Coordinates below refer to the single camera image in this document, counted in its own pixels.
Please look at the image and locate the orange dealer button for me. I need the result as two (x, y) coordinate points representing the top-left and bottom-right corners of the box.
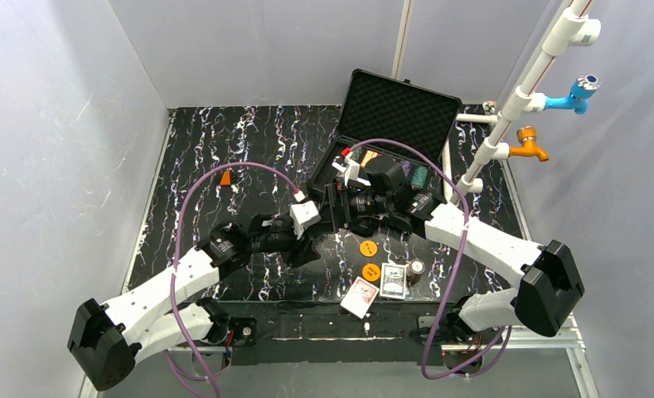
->
(361, 263), (381, 283)
(359, 240), (378, 258)

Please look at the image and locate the brown poker chip stack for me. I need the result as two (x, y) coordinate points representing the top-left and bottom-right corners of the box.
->
(406, 260), (425, 286)

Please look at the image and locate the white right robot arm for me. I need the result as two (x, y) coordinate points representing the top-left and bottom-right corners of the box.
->
(325, 154), (584, 341)

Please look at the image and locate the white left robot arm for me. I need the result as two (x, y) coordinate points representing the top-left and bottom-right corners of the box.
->
(67, 214), (321, 391)

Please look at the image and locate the black poker set case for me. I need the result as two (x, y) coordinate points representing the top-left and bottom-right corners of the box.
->
(307, 68), (463, 237)

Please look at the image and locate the green chip stack in case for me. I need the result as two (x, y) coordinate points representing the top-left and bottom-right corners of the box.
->
(410, 166), (429, 190)

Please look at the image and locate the blue playing card deck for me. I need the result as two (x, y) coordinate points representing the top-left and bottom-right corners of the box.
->
(380, 263), (407, 300)

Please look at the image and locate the red playing card deck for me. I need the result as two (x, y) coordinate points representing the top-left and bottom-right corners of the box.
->
(340, 277), (380, 319)

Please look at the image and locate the orange plastic tap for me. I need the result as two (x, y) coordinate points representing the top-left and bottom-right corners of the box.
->
(509, 126), (550, 163)

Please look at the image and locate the blue plastic tap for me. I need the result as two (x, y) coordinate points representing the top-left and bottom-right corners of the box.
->
(544, 74), (601, 114)

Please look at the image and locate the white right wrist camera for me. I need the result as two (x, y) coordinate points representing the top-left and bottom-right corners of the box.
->
(332, 148), (371, 189)

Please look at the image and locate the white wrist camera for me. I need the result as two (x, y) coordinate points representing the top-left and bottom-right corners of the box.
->
(289, 191), (321, 240)
(332, 148), (371, 189)

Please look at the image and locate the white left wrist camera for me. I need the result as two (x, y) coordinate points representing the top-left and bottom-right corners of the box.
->
(289, 191), (321, 240)

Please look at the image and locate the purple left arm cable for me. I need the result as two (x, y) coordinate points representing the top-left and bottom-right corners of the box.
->
(164, 161), (306, 398)

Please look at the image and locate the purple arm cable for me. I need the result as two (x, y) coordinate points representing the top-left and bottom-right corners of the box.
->
(342, 138), (511, 381)
(164, 161), (306, 398)

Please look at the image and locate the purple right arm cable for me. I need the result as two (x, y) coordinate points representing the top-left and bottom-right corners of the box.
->
(342, 138), (511, 381)

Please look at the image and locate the white pvc pipe frame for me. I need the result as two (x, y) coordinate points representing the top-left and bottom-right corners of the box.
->
(447, 0), (602, 204)

